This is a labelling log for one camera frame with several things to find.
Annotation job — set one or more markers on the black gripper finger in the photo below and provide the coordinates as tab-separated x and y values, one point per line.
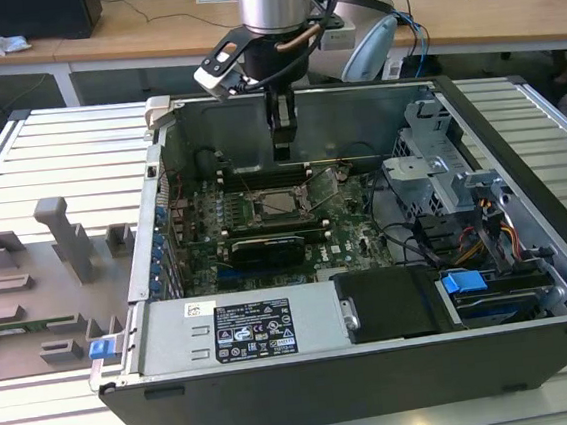
283	152

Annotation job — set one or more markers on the hard disk in blue carrier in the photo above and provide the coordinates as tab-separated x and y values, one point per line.
463	283

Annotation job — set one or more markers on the green RAM stick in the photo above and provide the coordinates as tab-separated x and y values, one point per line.
38	325

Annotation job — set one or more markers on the grey case latch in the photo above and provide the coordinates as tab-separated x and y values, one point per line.
158	111

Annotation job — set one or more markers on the silver power supply unit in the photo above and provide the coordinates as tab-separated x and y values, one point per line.
175	343

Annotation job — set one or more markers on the silver metal drive cage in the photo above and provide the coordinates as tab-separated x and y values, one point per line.
411	185

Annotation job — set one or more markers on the black box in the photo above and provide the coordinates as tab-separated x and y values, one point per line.
18	17

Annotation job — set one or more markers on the black RAM slot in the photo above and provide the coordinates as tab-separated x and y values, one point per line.
259	170
275	226
275	230
260	180
261	185
260	175

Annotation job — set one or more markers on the black graphics card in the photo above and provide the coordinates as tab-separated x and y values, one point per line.
267	254

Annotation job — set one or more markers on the grey parts rack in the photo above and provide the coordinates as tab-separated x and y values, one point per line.
35	291

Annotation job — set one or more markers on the round coin battery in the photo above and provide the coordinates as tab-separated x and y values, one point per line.
344	172

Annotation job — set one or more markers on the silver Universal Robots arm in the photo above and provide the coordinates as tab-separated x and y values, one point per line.
271	3

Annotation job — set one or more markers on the crumpled white paper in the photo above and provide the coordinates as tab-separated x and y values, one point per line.
3	43

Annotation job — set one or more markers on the black open PC case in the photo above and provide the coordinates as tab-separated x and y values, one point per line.
331	394

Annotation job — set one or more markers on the CPU socket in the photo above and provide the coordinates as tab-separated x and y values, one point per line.
257	207

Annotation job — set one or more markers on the green motherboard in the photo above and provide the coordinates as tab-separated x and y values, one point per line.
349	266

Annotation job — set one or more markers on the black power connector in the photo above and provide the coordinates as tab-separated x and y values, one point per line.
436	233

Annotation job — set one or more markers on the white power adapter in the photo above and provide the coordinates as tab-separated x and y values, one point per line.
392	67

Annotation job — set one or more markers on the small grey camera box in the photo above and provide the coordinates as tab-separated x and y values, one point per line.
336	34

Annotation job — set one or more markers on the blue case latch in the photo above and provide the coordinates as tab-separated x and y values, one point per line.
100	351

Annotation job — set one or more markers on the blue slot clip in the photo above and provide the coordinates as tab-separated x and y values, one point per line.
157	258
156	273
156	288
158	241
160	215

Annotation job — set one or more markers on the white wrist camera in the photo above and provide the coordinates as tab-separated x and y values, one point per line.
217	75

